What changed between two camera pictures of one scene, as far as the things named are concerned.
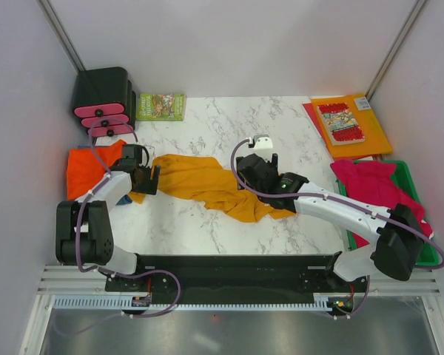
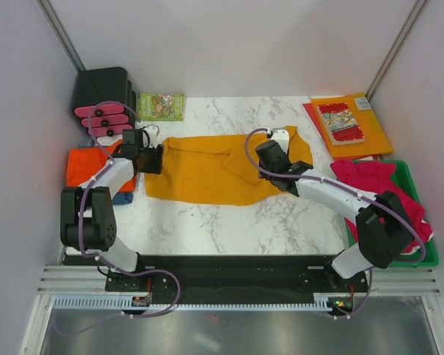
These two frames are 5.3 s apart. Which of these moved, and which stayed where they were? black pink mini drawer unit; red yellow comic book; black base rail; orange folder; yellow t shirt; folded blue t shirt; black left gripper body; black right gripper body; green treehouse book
Moved: yellow t shirt; black right gripper body; black left gripper body
Stayed: green treehouse book; black pink mini drawer unit; red yellow comic book; black base rail; folded blue t shirt; orange folder
